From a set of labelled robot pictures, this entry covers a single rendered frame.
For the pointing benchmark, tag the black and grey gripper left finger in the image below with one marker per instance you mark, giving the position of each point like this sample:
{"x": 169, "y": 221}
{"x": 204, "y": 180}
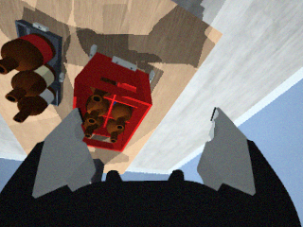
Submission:
{"x": 55, "y": 167}

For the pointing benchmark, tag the red crate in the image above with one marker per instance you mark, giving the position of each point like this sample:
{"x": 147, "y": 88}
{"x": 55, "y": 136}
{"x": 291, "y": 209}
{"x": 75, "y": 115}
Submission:
{"x": 135, "y": 91}

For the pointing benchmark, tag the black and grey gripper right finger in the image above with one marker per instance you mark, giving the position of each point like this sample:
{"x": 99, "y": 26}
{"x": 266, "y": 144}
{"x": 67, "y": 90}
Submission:
{"x": 235, "y": 167}

